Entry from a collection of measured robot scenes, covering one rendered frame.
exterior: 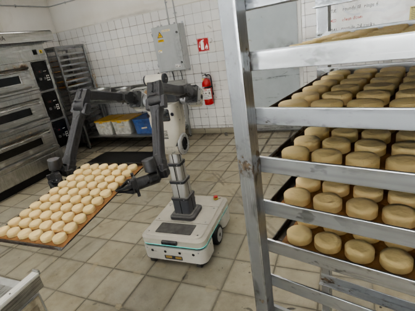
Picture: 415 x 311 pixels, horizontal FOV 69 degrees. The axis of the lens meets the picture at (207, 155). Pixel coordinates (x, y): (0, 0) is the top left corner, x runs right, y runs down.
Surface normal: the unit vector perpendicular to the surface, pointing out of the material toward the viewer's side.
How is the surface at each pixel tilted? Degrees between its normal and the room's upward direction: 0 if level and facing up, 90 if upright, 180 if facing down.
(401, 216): 0
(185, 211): 90
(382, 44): 90
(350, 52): 90
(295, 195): 0
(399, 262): 0
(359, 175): 90
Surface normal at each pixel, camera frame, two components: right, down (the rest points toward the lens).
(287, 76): -0.38, 0.39
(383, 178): -0.58, 0.37
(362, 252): -0.15, -0.92
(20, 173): 0.92, 0.04
